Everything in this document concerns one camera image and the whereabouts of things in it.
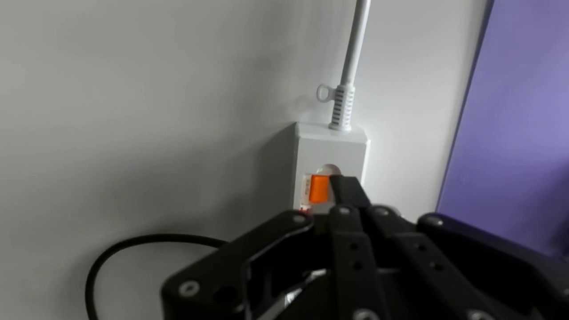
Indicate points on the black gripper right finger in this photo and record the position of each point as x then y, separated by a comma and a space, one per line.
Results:
474, 272

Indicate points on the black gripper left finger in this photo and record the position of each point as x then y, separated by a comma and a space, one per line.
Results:
350, 259

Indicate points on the white power strip orange switch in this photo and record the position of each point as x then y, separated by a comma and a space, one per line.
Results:
332, 147

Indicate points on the purple mat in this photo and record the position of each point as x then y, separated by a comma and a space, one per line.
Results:
517, 129

